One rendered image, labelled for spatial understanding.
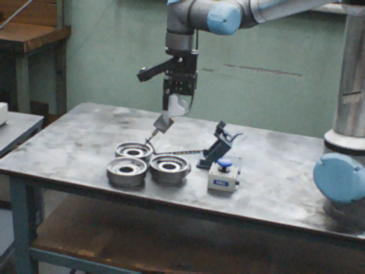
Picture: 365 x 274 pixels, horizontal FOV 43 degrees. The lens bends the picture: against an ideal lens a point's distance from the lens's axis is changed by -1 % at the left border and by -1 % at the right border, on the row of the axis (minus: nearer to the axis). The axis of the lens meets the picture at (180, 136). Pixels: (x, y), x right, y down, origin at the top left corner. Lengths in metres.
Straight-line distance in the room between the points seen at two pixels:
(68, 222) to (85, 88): 1.70
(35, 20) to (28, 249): 1.85
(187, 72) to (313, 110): 1.70
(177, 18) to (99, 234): 0.69
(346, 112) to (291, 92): 1.84
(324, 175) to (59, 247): 0.79
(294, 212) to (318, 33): 1.69
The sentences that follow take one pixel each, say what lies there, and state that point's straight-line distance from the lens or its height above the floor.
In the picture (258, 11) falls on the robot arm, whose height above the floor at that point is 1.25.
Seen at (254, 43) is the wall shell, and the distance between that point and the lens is 2.76.
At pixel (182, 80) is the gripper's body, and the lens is 1.22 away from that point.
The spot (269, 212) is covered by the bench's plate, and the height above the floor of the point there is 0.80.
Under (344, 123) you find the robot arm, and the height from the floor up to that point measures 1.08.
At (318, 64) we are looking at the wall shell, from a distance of 2.78.
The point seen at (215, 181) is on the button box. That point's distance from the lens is 1.21.
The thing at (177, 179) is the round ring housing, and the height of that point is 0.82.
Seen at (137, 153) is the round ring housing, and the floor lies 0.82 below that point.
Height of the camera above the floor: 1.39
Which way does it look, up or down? 23 degrees down
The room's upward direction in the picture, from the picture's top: 5 degrees clockwise
